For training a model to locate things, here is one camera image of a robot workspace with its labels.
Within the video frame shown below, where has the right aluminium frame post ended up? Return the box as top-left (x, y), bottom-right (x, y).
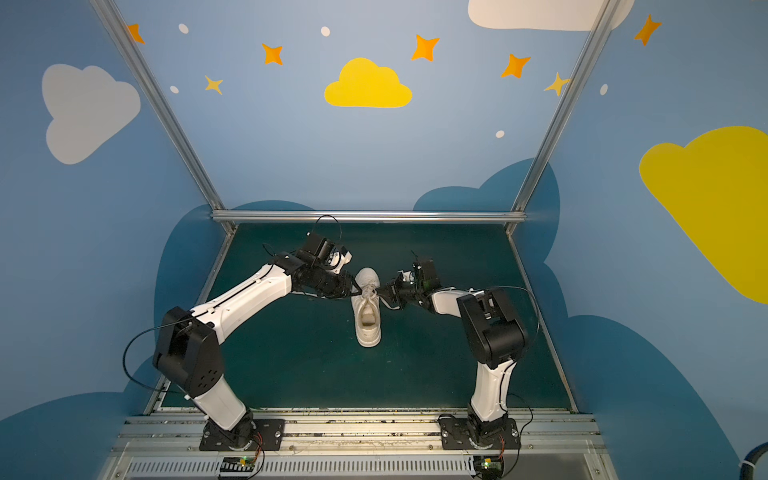
top-left (505, 0), bottom-right (623, 240)

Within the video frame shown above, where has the white sneaker shoe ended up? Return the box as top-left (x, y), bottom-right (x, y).
top-left (351, 267), bottom-right (381, 348)

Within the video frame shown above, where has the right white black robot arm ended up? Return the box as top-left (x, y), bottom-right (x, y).
top-left (377, 272), bottom-right (529, 450)

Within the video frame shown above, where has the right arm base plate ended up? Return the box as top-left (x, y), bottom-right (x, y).
top-left (437, 414), bottom-right (521, 450)

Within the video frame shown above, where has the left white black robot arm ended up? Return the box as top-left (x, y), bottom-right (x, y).
top-left (152, 252), bottom-right (380, 451)

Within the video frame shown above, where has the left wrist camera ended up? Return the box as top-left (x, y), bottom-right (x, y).
top-left (301, 232), bottom-right (352, 274)

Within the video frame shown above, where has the left aluminium frame post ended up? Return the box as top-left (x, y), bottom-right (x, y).
top-left (90, 0), bottom-right (225, 213)

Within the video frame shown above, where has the green table mat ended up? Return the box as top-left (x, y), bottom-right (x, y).
top-left (222, 221), bottom-right (571, 409)

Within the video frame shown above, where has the green circuit board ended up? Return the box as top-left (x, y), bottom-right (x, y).
top-left (472, 456), bottom-right (504, 480)
top-left (217, 456), bottom-right (258, 479)

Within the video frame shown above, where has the aluminium frame post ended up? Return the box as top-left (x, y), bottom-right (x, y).
top-left (90, 0), bottom-right (225, 213)
top-left (505, 0), bottom-right (623, 240)

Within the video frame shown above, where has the aluminium rail base frame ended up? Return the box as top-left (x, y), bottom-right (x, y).
top-left (99, 408), bottom-right (618, 479)

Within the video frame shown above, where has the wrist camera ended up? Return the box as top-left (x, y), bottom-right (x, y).
top-left (301, 232), bottom-right (352, 274)
top-left (403, 259), bottom-right (442, 291)

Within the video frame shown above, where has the right green circuit board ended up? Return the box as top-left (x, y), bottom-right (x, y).
top-left (472, 456), bottom-right (504, 480)

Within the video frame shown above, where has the left green circuit board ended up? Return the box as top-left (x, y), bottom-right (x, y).
top-left (217, 456), bottom-right (258, 479)

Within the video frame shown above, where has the horizontal aluminium frame bar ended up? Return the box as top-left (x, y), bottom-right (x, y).
top-left (211, 210), bottom-right (526, 224)

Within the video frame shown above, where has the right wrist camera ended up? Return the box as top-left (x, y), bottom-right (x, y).
top-left (403, 259), bottom-right (442, 291)

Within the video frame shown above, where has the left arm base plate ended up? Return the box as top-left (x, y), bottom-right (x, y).
top-left (199, 417), bottom-right (285, 452)

